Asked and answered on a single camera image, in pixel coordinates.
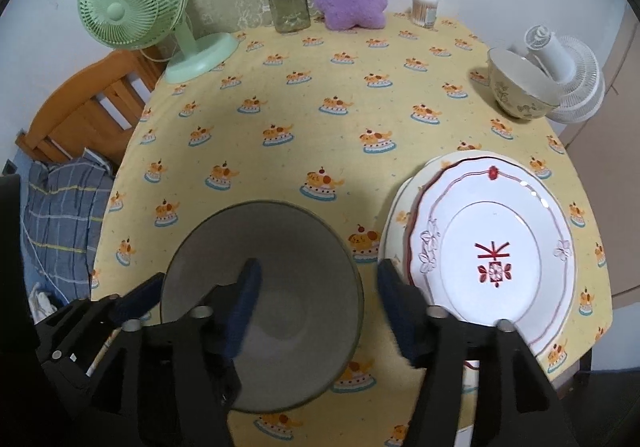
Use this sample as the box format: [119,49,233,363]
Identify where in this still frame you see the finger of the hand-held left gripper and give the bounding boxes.
[35,272,166,378]

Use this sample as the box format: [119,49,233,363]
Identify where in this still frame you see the white plate with red rim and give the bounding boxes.
[407,154,578,395]

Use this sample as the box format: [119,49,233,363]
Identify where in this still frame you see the blue plaid cloth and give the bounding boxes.
[20,150,116,323]

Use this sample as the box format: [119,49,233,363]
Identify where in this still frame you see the glass jar with dark lid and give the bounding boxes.
[263,0,311,34]

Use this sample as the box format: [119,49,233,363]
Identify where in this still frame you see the cotton swab container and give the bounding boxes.
[411,0,439,28]

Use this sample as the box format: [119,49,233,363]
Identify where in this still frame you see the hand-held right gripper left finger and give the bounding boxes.
[90,258,263,447]

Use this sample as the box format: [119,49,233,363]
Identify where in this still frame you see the yellow printed tablecloth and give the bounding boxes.
[90,12,613,447]

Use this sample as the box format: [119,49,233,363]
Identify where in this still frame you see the large ceramic bowl dark rim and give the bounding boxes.
[160,200,365,414]

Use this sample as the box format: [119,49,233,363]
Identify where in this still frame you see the white desk fan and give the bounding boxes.
[522,24,606,123]

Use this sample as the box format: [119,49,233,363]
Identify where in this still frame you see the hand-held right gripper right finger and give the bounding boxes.
[377,258,561,447]

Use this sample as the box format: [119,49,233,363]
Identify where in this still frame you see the beige door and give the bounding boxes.
[565,2,640,308]

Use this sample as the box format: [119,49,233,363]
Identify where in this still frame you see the wooden chair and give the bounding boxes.
[15,50,166,168]

